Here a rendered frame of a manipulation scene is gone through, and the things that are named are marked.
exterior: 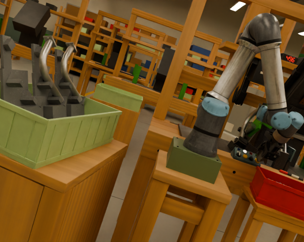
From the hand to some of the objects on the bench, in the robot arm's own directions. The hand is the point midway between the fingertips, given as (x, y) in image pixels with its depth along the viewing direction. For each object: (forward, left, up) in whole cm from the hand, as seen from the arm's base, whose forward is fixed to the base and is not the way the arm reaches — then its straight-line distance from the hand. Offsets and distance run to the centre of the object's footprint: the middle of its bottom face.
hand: (259, 158), depth 160 cm
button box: (+4, +5, -8) cm, 11 cm away
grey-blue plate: (+18, -23, -5) cm, 29 cm away
